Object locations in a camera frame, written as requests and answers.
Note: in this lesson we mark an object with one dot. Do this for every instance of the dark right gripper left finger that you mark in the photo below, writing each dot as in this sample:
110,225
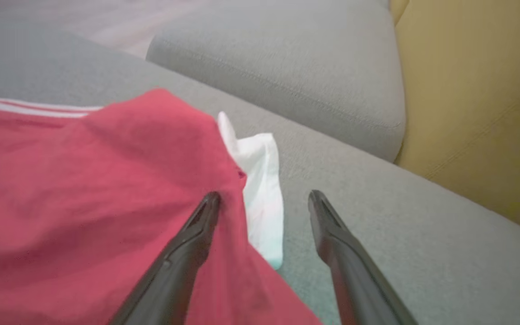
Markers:
174,280

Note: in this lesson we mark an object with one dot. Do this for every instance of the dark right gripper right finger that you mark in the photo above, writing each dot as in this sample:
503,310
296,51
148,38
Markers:
355,284

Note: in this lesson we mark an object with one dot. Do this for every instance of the red jersey white sleeves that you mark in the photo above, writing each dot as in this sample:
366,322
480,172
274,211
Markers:
84,194

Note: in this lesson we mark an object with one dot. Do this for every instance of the grey sofa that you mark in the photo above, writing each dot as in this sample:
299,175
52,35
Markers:
377,216

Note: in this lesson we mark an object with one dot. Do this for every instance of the grey sofa back cushion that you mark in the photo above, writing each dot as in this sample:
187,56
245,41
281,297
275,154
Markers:
296,63

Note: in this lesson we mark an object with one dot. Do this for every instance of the yellow sofa cushion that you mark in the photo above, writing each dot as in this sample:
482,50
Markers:
481,90

